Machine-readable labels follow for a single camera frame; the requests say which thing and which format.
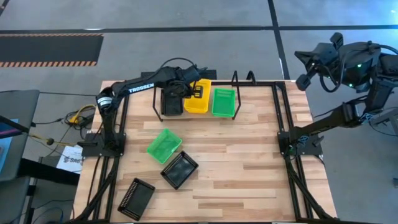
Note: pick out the black plastic slotted basket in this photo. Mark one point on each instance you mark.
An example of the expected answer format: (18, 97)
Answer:
(179, 168)
(172, 107)
(136, 199)

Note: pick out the black tripod stand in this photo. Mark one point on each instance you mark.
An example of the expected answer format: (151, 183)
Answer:
(388, 119)

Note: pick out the black aluminium table frame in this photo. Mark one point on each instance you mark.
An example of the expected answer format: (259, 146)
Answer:
(264, 83)

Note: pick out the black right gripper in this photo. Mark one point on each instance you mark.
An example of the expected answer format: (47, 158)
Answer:
(328, 60)

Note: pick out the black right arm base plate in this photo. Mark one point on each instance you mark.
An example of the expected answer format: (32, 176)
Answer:
(311, 146)

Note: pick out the white printed paper sheet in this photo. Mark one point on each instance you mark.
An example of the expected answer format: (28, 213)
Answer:
(71, 160)

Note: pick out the black mat with hazard stripes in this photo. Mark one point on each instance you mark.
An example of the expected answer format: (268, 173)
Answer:
(46, 49)

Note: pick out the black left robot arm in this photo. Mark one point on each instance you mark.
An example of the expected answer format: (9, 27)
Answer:
(140, 88)

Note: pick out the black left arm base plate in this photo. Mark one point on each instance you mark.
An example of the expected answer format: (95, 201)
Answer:
(93, 152)

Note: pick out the wooden shelf with black frame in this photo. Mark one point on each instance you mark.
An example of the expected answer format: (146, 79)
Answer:
(199, 116)

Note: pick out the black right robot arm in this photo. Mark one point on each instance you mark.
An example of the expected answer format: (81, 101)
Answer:
(335, 116)

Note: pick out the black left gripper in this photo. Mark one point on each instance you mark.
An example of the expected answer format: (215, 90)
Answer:
(178, 88)

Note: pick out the grey desk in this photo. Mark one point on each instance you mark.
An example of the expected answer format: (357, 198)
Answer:
(28, 102)

